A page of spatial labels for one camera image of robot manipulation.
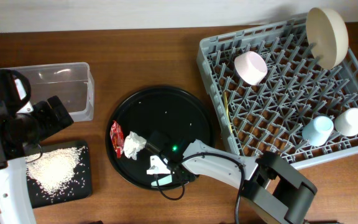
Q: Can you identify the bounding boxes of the white cup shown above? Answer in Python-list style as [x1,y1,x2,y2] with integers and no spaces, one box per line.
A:
[334,108,358,137]

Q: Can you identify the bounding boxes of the spilled rice grains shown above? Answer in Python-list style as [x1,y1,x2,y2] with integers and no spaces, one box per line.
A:
[25,146,89,203]

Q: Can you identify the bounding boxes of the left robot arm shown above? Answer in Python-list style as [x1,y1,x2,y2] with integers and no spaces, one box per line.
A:
[0,69,73,223]

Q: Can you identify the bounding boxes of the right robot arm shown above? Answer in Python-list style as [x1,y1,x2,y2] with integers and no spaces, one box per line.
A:
[159,139,317,224]

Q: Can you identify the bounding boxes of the red snack wrapper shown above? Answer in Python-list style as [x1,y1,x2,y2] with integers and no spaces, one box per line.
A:
[109,121,124,159]

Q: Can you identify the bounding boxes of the light blue cup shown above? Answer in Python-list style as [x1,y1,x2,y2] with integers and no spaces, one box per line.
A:
[302,116,334,146]

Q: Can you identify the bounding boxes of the white tissue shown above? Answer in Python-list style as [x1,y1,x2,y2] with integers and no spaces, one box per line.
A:
[123,131,147,161]

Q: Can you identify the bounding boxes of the round black serving tray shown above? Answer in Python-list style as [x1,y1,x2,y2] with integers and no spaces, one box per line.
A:
[105,86,216,190]

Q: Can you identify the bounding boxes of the black rectangular tray bin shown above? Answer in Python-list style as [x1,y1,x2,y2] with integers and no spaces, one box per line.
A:
[25,140,93,208]

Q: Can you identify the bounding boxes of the light blue plastic spoon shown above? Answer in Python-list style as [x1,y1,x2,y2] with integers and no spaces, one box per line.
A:
[151,175,172,187]

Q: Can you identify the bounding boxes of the clear plastic bin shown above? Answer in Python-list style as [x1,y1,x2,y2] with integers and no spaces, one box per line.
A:
[11,62,94,122]

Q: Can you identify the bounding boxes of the yellow plastic knife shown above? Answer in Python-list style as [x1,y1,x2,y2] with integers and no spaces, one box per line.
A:
[223,91,232,133]

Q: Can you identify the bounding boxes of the large beige bowl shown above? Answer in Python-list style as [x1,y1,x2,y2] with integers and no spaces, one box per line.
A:
[306,7,349,70]

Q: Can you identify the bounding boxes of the small pink bowl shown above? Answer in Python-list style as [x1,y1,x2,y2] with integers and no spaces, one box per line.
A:
[234,51,268,85]

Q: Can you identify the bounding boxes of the grey dishwasher rack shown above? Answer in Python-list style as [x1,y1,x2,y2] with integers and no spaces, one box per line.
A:
[196,16,358,169]

